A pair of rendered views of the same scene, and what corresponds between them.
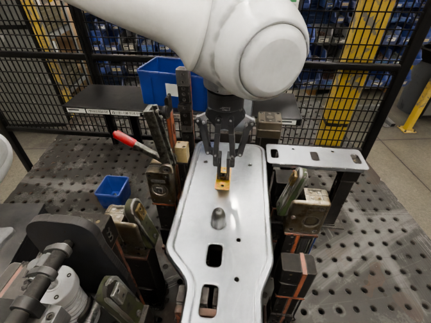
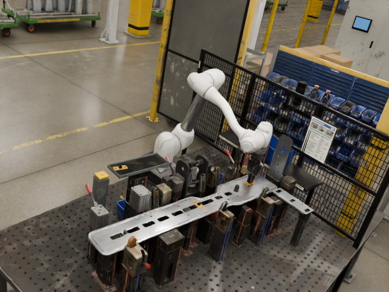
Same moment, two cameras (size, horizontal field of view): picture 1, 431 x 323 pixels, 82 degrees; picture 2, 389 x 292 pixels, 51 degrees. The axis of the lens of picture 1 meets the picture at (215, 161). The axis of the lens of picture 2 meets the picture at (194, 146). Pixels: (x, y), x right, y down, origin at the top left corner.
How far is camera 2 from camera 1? 228 cm
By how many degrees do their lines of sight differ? 33
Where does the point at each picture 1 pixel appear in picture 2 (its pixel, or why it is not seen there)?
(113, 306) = (201, 179)
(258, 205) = (252, 195)
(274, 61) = (245, 146)
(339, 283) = (270, 256)
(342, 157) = (302, 207)
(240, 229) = (240, 194)
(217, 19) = (243, 137)
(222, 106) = (253, 156)
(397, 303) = (285, 273)
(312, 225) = (264, 211)
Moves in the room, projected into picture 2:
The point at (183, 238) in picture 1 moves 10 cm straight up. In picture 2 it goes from (223, 186) to (227, 174)
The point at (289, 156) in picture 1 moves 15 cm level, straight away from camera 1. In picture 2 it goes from (282, 194) to (299, 192)
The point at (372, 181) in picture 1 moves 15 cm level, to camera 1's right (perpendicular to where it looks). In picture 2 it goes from (343, 255) to (364, 267)
